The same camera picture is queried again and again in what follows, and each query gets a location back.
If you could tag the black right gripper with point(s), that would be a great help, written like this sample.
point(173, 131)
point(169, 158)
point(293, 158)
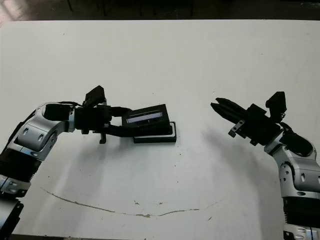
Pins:
point(260, 127)

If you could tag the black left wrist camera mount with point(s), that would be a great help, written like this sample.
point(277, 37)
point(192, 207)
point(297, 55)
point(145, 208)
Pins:
point(95, 95)

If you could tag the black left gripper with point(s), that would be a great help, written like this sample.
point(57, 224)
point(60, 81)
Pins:
point(92, 120)

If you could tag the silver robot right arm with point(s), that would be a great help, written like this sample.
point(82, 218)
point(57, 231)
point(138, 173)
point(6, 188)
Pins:
point(297, 170)

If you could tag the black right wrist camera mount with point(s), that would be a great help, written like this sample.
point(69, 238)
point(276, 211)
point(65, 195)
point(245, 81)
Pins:
point(277, 103)

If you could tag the black box lid silver print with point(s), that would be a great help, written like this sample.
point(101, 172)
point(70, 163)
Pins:
point(147, 122)

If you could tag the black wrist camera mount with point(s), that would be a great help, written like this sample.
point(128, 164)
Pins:
point(277, 103)
point(95, 95)

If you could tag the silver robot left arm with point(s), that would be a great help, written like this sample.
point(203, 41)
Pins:
point(32, 130)

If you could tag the black box white insert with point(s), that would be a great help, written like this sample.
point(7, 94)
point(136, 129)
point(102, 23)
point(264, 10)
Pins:
point(155, 140)

